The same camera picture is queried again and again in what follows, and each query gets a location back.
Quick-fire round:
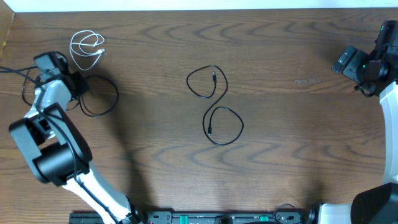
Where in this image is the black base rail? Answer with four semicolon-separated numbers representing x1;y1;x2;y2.
68;210;312;224

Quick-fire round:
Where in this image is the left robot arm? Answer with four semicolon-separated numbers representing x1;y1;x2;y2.
9;51;148;223

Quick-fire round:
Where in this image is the white usb cable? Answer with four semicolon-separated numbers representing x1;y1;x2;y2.
69;30;106;72

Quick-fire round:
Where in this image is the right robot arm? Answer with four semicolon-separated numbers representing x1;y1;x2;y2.
305;21;397;224

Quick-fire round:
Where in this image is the black usb cable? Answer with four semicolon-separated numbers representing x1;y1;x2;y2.
186;65;244;146
67;74;119;118

